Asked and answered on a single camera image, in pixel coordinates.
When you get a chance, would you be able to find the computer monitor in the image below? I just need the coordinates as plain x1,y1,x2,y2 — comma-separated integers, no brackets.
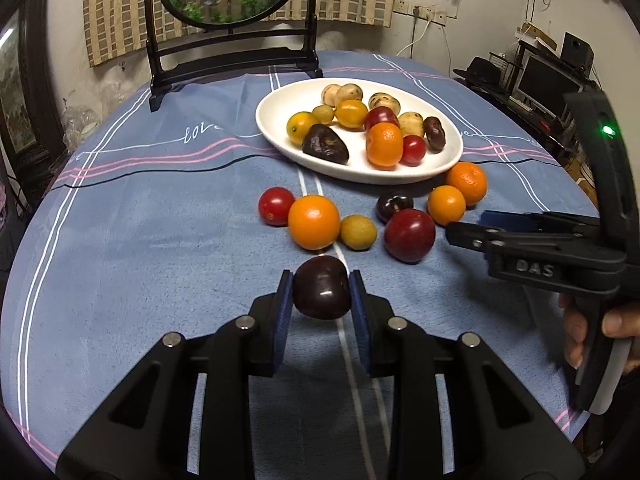
515,54,586,116

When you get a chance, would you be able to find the red tomato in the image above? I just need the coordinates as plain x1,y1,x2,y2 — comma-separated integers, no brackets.
258,186,297,226
400,135,427,166

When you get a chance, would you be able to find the black hat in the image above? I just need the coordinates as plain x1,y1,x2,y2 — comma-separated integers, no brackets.
452,56,503,86

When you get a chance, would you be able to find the orange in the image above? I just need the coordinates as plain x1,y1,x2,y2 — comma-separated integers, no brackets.
365,122,404,169
426,185,467,227
287,195,342,251

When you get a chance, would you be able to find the dark brown shrivelled fruit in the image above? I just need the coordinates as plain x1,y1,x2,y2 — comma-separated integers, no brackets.
422,116,447,153

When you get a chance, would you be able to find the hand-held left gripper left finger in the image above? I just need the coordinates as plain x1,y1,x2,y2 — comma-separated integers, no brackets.
55,269,293,480

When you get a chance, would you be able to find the person's right hand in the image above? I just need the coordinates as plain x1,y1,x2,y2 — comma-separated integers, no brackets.
558,294,640,368

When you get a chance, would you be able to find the white oval plate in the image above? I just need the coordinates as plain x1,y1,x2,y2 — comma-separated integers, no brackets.
255,77,464,184

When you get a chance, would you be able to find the large mandarin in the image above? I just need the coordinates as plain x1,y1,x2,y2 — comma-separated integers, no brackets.
445,161,489,208

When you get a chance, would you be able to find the large dark red fruit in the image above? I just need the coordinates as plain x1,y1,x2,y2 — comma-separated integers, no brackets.
301,123,351,166

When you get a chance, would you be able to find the dark framed picture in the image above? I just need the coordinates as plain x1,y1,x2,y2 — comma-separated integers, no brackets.
0,0,66,161

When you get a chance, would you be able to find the blue striped tablecloth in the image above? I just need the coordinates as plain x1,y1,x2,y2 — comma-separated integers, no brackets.
0,50,601,480

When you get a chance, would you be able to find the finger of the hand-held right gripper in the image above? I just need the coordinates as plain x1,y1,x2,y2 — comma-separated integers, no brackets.
445,222,601,252
479,211,601,235

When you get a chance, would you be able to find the beige checked curtain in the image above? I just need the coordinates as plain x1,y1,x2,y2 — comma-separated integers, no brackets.
82,0,401,68

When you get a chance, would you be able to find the white power strip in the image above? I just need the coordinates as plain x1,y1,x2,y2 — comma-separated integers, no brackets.
412,5,447,23

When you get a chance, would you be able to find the large red plum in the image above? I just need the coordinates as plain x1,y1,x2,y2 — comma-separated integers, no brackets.
383,208,437,264

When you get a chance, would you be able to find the black speaker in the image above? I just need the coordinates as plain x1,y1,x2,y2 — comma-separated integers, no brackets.
560,31,595,73

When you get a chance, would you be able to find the clear plastic bag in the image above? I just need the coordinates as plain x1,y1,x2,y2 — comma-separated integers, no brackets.
62,102,101,148

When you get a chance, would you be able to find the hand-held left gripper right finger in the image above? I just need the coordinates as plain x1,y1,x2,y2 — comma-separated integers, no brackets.
348,269,587,480

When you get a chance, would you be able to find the dark purple plum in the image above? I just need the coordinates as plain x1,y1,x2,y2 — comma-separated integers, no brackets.
292,255,352,320
375,194,415,224

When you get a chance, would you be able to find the cardboard box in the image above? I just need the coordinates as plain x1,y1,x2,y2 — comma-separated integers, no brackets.
520,22,558,51

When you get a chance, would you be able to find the yellow-orange citrus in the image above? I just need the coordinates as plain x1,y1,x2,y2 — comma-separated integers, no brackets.
334,99,370,131

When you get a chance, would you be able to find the large tan fruit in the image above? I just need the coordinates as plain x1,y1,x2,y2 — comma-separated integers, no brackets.
397,111,426,138
334,83,364,107

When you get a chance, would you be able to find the pale spotted fruit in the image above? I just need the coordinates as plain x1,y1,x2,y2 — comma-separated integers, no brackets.
368,92,402,116

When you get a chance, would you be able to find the yellow-green round fruit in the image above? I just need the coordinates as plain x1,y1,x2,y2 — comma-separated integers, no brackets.
286,111,319,146

